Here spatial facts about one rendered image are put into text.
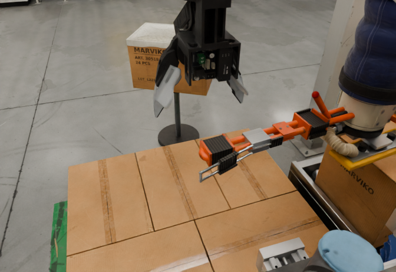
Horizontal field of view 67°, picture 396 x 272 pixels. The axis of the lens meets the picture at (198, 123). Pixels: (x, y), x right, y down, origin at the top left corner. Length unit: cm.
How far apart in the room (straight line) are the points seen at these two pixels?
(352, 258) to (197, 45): 49
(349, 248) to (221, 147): 41
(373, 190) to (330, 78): 125
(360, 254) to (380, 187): 77
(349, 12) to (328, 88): 58
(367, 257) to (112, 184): 136
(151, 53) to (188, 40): 186
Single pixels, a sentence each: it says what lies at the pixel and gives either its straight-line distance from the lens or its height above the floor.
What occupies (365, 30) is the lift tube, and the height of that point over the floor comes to 150.
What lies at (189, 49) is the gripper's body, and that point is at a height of 166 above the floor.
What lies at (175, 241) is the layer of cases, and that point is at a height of 54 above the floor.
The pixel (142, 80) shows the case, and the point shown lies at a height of 70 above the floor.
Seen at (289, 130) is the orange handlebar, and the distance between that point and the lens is 100.
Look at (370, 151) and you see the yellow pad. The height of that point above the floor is 110.
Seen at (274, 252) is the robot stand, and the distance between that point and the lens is 96.
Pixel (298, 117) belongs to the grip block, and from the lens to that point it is 105.
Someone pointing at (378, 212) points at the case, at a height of 77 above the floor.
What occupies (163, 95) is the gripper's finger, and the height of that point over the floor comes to 157.
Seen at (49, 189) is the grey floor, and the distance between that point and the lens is 267.
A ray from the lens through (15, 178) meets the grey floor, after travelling 290.
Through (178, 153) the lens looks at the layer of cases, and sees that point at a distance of 189.
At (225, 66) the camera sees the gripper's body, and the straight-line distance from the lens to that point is 41.
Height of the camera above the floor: 180
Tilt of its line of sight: 36 degrees down
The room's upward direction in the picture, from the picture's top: straight up
